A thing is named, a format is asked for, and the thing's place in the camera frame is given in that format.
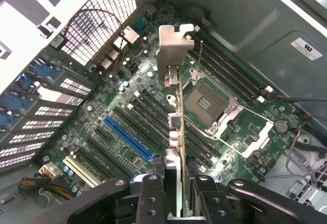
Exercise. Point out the black open PC case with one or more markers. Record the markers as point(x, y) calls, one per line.
point(230, 9)

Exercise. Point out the metal socket cover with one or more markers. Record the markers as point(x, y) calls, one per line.
point(255, 150)

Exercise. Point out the CPU socket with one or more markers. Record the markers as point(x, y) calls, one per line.
point(204, 101)

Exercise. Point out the black RAM slot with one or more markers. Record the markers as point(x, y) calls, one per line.
point(232, 71)
point(237, 64)
point(235, 67)
point(229, 74)

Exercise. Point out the large light blue slot latch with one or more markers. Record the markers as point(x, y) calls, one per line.
point(26, 84)

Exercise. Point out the white expansion slot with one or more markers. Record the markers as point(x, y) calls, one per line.
point(81, 171)

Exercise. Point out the black expansion slot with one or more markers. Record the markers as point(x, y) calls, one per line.
point(110, 158)
point(138, 129)

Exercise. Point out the green motherboard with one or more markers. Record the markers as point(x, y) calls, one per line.
point(255, 132)

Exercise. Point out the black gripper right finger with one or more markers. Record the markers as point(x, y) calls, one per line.
point(209, 203)

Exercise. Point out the silver coin cell battery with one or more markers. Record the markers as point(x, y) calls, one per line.
point(281, 125)

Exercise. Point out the thin locking lever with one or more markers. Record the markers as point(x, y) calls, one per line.
point(199, 60)

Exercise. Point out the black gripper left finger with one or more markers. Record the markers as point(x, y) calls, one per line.
point(150, 203)

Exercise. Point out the blue expansion slot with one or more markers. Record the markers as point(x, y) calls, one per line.
point(127, 138)

